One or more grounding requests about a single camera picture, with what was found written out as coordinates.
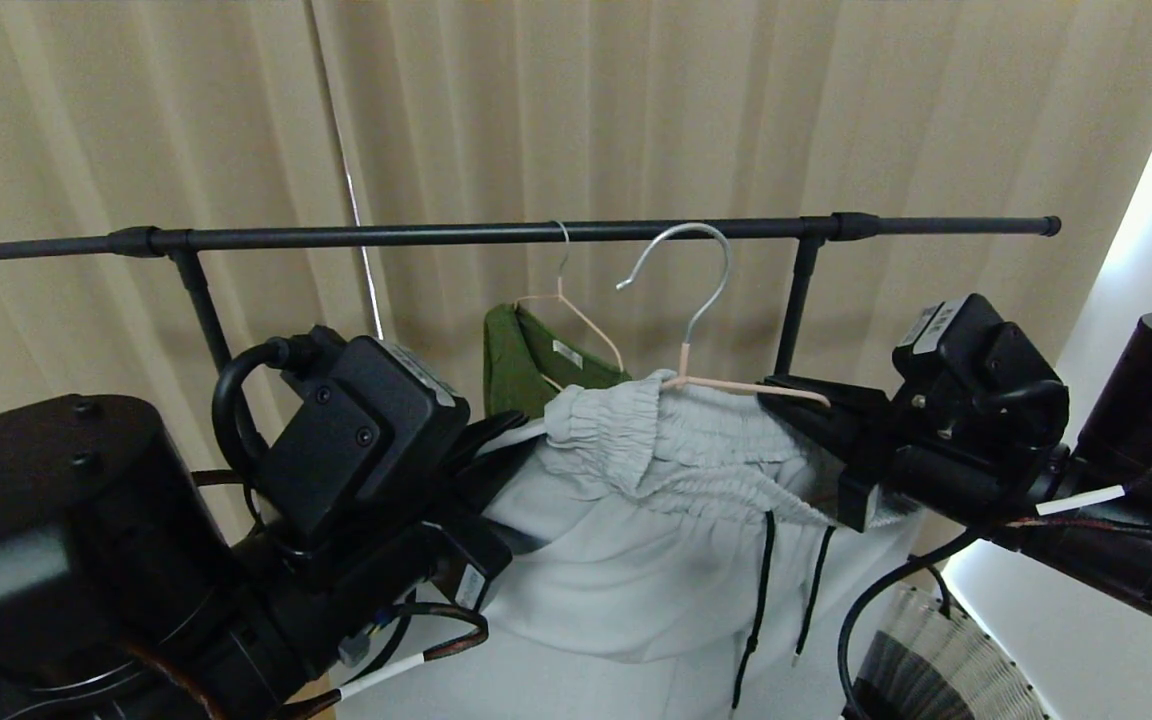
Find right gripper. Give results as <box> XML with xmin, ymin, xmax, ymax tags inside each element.
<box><xmin>839</xmin><ymin>445</ymin><xmax>1067</xmax><ymax>531</ymax></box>

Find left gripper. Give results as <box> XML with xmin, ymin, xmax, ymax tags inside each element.
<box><xmin>236</xmin><ymin>510</ymin><xmax>517</xmax><ymax>701</ymax></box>

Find pale grey garment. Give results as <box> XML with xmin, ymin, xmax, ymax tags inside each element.
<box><xmin>336</xmin><ymin>370</ymin><xmax>927</xmax><ymax>720</ymax></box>

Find green long-sleeved shirt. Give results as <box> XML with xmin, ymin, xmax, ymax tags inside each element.
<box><xmin>483</xmin><ymin>303</ymin><xmax>632</xmax><ymax>421</ymax></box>

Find pink clothes hanger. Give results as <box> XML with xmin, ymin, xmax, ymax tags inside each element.
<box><xmin>514</xmin><ymin>220</ymin><xmax>627</xmax><ymax>391</ymax></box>
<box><xmin>616</xmin><ymin>222</ymin><xmax>834</xmax><ymax>408</ymax></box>

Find white laundry basket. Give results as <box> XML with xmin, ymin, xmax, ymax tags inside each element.
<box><xmin>851</xmin><ymin>555</ymin><xmax>1052</xmax><ymax>720</ymax></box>

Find black clothes rack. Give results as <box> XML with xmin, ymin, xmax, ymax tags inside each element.
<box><xmin>0</xmin><ymin>213</ymin><xmax>1062</xmax><ymax>466</ymax></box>

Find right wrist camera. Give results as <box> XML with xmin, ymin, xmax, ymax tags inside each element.
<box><xmin>893</xmin><ymin>293</ymin><xmax>1072</xmax><ymax>471</ymax></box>

